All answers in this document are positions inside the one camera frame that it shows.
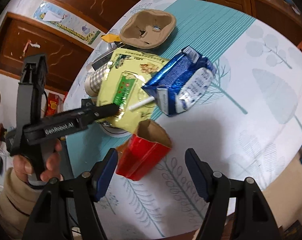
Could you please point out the clear round plate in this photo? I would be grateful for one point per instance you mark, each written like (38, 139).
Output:
(113, 131)

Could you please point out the beige sleeve forearm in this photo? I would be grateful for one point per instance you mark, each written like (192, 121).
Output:
(17, 201)

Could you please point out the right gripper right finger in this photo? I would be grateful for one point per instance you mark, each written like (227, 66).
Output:
(253, 218)

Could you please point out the red cardboard box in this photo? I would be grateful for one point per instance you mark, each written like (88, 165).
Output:
(147, 146)

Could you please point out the giraffe height chart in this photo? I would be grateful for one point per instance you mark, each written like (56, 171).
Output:
(67, 22)

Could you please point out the tree-patterned tablecloth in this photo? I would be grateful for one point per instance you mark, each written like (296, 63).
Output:
(248, 124)

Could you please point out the yellow-green snack bag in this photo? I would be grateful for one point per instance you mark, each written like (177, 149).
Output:
(128, 71)

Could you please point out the red gift box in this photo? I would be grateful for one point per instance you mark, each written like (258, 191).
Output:
(54, 103)

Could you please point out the yellow foil wrapper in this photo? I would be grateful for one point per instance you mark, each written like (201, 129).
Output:
(111, 38)

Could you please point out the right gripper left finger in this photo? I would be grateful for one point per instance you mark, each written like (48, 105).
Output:
(50, 216)

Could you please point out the brown pulp cup tray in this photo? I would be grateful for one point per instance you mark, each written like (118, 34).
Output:
(148, 29)

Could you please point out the blue milk carton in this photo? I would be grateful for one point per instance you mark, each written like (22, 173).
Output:
(180, 83)

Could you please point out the checkered paper cup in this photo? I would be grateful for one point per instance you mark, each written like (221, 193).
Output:
(94, 80)

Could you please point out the left brown wooden door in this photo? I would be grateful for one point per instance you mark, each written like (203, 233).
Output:
(21, 37)

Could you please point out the person's left hand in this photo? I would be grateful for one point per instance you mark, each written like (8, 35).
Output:
(23, 168)

